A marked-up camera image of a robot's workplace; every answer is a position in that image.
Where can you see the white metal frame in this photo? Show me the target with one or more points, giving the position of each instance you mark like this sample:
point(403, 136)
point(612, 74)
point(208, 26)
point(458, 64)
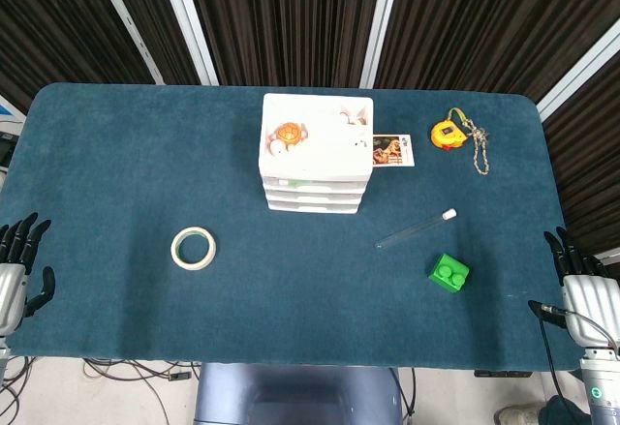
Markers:
point(608, 256)

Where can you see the white wall strip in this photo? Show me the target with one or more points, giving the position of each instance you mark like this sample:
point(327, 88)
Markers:
point(128, 23)
point(381, 23)
point(579, 71)
point(186, 18)

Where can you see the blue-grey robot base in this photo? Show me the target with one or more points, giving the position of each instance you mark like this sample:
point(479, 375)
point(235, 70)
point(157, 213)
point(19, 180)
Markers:
point(295, 396)

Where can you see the beige masking tape roll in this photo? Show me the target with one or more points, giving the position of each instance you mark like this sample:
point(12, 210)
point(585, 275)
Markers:
point(175, 255)

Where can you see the yellow tape measure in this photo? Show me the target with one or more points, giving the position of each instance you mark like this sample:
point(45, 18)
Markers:
point(448, 134)

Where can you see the teal table cloth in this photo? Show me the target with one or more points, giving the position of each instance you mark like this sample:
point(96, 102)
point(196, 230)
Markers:
point(121, 178)

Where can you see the clear plastic drawer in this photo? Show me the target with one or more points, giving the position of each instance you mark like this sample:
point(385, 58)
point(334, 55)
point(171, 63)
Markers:
point(315, 194)

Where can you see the clear drawer with die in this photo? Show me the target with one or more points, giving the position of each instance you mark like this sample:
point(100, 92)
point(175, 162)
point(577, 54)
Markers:
point(334, 183)

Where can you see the clear test tube white cap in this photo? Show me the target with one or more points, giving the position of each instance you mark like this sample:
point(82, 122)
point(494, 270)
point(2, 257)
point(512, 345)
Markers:
point(416, 228)

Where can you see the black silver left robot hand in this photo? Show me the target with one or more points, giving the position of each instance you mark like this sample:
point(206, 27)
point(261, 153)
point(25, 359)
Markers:
point(12, 289)

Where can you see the black power strip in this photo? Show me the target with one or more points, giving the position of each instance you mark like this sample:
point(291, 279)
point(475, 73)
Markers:
point(499, 373)

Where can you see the clear drawer with red cap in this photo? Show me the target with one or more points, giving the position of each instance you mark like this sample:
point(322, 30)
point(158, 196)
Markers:
point(315, 206)

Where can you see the black power adapter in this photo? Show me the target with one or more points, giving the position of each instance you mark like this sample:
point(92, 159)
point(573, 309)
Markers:
point(179, 375)

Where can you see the white plastic drawer cabinet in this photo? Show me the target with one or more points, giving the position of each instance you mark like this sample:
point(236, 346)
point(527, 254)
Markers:
point(319, 159)

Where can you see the orange turtle toy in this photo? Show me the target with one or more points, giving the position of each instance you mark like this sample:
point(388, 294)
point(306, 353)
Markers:
point(289, 133)

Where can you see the printed photo card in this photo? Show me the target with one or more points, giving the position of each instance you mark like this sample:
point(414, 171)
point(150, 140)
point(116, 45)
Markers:
point(394, 151)

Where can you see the dark green fabric bundle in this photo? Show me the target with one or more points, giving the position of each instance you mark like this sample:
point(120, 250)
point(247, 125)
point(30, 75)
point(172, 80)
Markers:
point(562, 413)

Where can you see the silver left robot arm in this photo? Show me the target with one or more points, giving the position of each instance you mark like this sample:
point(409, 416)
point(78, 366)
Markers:
point(3, 362)

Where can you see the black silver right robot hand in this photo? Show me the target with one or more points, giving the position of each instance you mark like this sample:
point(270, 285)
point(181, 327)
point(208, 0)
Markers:
point(591, 304)

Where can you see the green building block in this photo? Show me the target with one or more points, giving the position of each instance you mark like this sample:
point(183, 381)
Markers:
point(448, 272)

